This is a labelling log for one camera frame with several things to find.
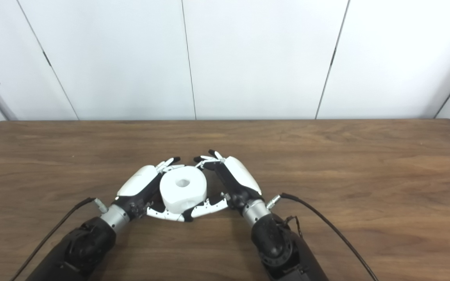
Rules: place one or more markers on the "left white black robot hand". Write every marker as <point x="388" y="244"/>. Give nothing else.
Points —
<point x="139" y="183"/>

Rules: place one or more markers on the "round white plastic piece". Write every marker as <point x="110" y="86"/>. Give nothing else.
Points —
<point x="182" y="193"/>

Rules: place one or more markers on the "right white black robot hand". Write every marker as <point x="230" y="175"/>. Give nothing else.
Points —
<point x="240" y="175"/>

